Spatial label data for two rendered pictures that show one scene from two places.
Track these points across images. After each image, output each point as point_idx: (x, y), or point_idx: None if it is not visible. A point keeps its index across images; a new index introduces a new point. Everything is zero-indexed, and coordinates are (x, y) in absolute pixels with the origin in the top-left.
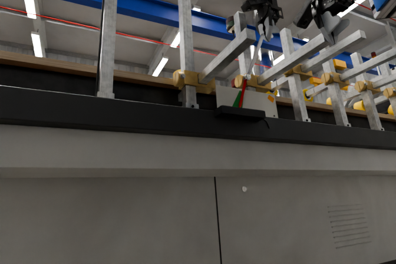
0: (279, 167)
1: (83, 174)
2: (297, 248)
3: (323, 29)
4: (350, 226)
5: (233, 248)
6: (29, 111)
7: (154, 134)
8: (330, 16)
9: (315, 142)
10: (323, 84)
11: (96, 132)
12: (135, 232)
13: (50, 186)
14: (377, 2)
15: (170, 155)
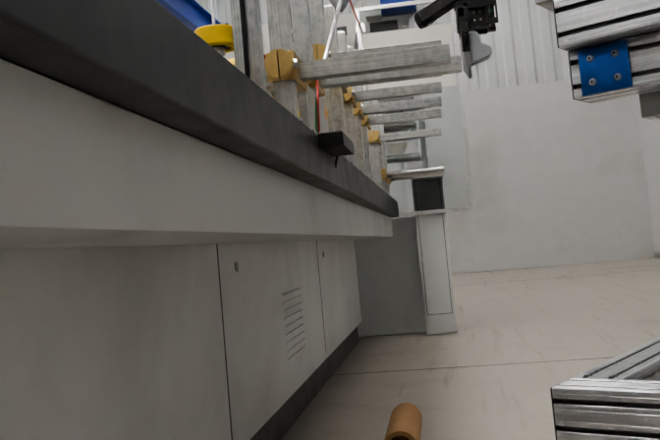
0: (325, 230)
1: (167, 242)
2: (269, 363)
3: (467, 54)
4: (295, 324)
5: (234, 370)
6: (256, 126)
7: (278, 172)
8: (479, 41)
9: (347, 192)
10: None
11: (255, 165)
12: (170, 354)
13: (93, 266)
14: (586, 87)
15: (288, 211)
